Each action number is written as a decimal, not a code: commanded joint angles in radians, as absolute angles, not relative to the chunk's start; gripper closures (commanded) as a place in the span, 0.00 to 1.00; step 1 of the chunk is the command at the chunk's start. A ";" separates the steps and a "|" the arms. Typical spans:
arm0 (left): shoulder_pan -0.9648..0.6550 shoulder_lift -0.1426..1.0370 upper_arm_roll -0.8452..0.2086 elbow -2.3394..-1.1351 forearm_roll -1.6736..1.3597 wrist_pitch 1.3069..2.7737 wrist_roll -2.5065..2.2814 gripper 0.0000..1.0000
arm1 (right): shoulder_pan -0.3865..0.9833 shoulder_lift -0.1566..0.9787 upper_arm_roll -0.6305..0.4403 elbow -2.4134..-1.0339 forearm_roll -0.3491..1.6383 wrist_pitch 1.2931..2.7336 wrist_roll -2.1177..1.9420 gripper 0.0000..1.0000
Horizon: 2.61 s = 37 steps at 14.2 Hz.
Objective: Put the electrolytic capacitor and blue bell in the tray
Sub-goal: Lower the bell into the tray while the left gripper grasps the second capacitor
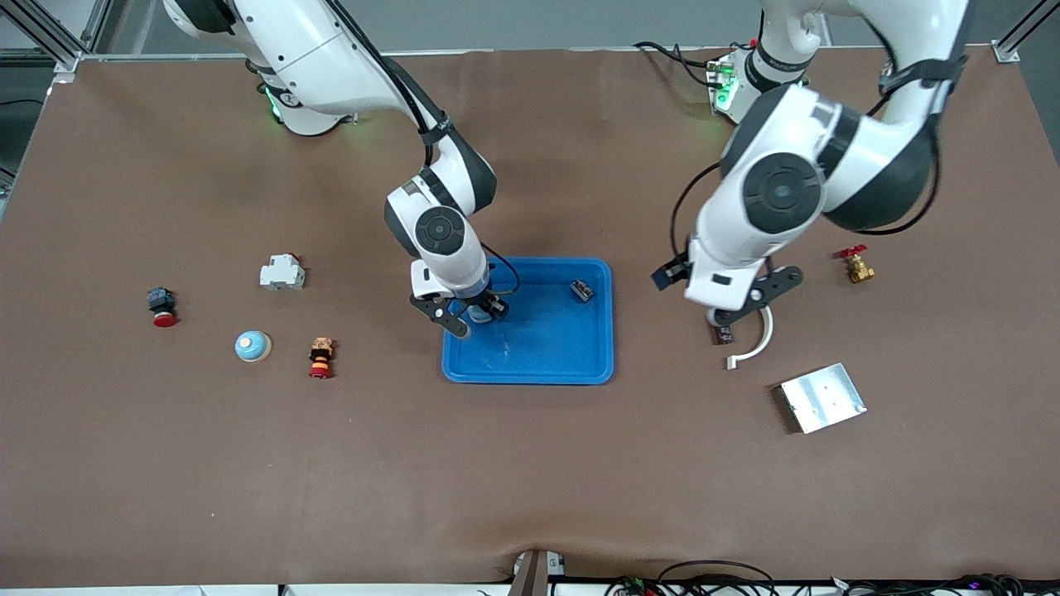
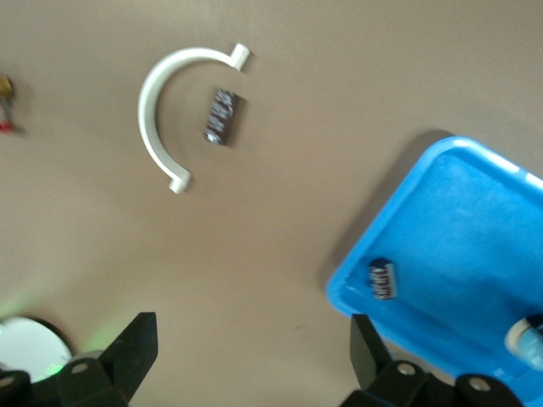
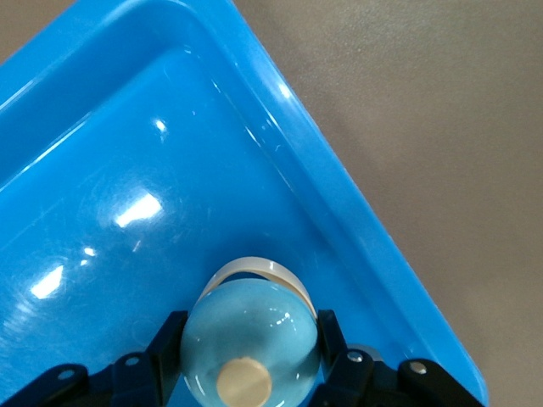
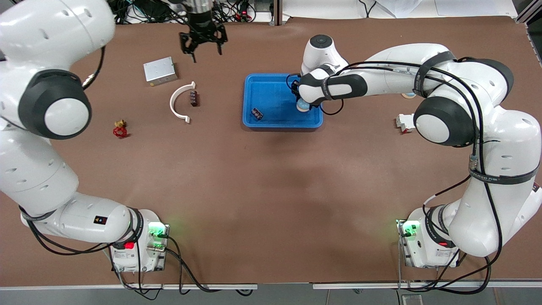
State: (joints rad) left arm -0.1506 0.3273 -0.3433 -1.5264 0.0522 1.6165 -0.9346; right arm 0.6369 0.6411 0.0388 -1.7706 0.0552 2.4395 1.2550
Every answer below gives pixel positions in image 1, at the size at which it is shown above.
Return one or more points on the white circuit breaker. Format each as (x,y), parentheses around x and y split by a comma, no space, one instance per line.
(281,275)

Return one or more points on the blue plastic tray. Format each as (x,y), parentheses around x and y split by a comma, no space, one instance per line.
(546,348)

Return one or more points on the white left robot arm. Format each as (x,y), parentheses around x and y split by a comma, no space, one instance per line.
(787,190)

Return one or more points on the brown paper table cover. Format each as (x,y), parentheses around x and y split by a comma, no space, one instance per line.
(530,480)

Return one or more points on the white curved pipe clamp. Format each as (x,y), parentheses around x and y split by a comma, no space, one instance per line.
(762,343)

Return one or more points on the blue bell with beige button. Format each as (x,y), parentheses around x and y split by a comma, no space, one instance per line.
(479,314)
(251,348)

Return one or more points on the aluminium plate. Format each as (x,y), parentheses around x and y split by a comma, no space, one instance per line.
(824,399)

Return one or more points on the dark brown electrolytic capacitor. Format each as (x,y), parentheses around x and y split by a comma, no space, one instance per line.
(725,335)
(582,290)

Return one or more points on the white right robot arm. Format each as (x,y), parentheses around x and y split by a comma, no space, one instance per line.
(331,58)

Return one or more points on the red mushroom push button switch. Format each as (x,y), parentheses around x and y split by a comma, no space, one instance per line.
(161,300)

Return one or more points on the red yellow emergency stop button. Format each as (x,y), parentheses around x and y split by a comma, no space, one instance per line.
(321,356)

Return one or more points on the aluminium frame post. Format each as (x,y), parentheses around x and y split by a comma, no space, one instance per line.
(1006,54)
(45,33)

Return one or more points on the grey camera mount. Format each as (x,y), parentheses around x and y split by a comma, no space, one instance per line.
(534,575)

